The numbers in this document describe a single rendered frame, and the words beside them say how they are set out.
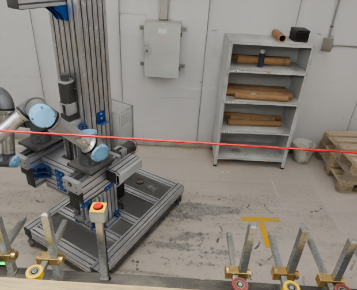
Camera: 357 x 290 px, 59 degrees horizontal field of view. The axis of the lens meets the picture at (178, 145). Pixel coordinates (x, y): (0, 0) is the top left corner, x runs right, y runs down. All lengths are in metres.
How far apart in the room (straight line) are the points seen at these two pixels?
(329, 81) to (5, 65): 3.98
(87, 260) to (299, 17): 3.29
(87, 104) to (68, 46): 0.38
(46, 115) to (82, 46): 0.57
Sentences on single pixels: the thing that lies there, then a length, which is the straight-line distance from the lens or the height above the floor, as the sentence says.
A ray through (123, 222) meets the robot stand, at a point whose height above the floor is 0.21.
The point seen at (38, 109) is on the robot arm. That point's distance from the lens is 1.75.
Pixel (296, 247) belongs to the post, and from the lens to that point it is 1.75.
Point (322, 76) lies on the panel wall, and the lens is 4.37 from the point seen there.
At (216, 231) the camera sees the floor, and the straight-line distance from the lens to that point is 3.21.
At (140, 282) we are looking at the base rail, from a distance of 1.92.
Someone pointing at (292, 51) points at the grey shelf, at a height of 1.38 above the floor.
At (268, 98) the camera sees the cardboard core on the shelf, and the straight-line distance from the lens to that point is 3.79.
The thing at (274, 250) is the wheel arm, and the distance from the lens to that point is 1.98.
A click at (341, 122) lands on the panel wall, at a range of 4.75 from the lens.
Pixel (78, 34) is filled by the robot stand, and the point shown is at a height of 1.83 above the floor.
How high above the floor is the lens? 2.25
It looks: 30 degrees down
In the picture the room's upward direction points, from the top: 3 degrees clockwise
